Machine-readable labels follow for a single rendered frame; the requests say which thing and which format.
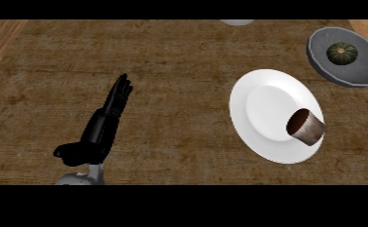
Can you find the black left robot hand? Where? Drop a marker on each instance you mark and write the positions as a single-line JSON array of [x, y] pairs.
[[103, 130]]

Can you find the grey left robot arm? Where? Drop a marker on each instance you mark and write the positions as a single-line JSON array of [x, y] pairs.
[[86, 176]]

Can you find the white round plate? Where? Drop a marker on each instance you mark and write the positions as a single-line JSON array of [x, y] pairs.
[[268, 107]]

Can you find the grey round plate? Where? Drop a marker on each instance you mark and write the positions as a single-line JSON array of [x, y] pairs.
[[336, 68]]

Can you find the dark green squash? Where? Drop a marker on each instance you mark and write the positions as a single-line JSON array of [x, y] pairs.
[[342, 53]]

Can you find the brown grey cup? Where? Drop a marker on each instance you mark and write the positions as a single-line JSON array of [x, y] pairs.
[[308, 127]]

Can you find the pale grey round object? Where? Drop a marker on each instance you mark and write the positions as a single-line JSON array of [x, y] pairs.
[[237, 22]]

